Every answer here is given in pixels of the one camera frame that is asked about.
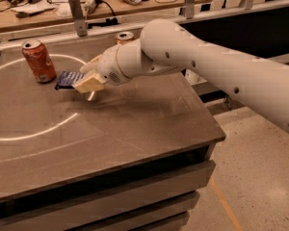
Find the grey metal post left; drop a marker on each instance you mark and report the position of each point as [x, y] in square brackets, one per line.
[78, 18]

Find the blue rxbar blueberry wrapper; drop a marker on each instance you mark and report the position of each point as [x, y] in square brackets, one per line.
[67, 79]

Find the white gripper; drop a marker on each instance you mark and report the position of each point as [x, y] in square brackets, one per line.
[108, 65]

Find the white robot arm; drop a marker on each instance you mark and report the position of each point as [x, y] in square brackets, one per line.
[165, 47]

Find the grey drawer cabinet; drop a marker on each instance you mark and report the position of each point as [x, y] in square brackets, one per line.
[155, 196]

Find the gold lacroix can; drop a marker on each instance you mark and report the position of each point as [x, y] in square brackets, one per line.
[124, 37]

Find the red coke can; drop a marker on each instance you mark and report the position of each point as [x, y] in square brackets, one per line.
[37, 57]

